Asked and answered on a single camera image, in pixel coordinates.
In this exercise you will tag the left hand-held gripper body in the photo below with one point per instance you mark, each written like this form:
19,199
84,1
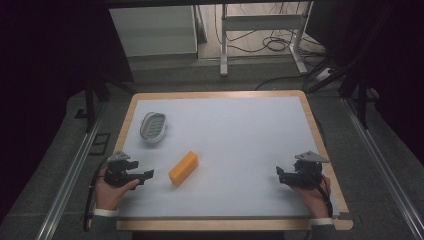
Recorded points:
116,173

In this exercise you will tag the grey soap dish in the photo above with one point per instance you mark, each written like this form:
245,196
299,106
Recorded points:
153,128

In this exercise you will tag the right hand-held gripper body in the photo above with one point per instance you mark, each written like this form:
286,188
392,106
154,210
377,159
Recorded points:
305,173

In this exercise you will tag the aluminium floor rail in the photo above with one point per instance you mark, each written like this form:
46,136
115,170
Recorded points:
383,160
70,176

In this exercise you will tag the person's right hand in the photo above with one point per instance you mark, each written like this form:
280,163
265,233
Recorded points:
313,200

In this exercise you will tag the orange soap bar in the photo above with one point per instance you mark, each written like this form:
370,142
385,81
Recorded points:
183,168

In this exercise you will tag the white metal desk frame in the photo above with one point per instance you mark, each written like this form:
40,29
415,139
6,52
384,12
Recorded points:
263,22

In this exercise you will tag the white cabinet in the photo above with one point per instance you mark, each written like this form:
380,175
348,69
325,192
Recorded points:
153,30

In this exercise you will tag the black floor frame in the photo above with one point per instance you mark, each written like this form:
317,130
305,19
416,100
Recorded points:
100,144

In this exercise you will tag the white table mat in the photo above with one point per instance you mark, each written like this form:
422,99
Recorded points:
233,140

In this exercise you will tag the person's left hand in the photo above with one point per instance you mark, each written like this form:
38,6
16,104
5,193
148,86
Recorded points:
110,195

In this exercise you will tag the dark curtain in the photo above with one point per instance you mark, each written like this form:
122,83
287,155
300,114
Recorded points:
43,50
393,60

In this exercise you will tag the black tripod stand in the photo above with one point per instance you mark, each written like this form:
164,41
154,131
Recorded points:
353,76
95,93

